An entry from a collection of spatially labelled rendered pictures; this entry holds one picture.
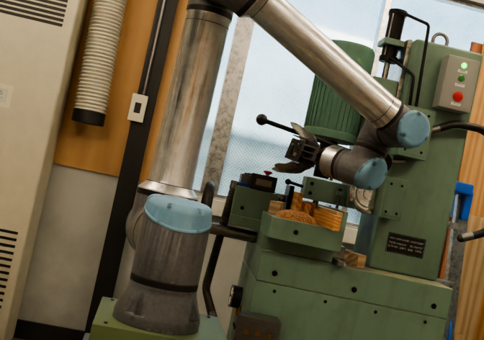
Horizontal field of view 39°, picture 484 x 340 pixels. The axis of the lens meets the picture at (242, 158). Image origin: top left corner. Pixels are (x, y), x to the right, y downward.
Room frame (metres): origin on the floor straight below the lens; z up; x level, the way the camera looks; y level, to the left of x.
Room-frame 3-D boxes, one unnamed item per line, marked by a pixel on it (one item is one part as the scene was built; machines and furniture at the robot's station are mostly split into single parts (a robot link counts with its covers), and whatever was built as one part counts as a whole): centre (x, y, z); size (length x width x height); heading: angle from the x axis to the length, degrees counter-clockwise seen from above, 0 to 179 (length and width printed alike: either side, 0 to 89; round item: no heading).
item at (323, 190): (2.18, -0.28, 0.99); 0.14 x 0.07 x 0.09; 94
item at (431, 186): (2.20, -0.55, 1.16); 0.22 x 0.22 x 0.72; 4
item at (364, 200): (2.06, -0.40, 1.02); 0.12 x 0.03 x 0.12; 94
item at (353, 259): (2.03, -0.40, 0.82); 0.04 x 0.04 x 0.04; 44
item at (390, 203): (2.04, -0.46, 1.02); 0.09 x 0.07 x 0.12; 4
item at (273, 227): (2.20, -0.15, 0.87); 0.61 x 0.30 x 0.06; 4
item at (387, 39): (2.19, -0.40, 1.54); 0.08 x 0.08 x 0.17; 4
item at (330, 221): (2.13, -0.26, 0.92); 0.62 x 0.02 x 0.04; 4
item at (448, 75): (2.06, -0.59, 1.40); 0.10 x 0.06 x 0.16; 94
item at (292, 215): (1.95, -0.19, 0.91); 0.12 x 0.09 x 0.03; 94
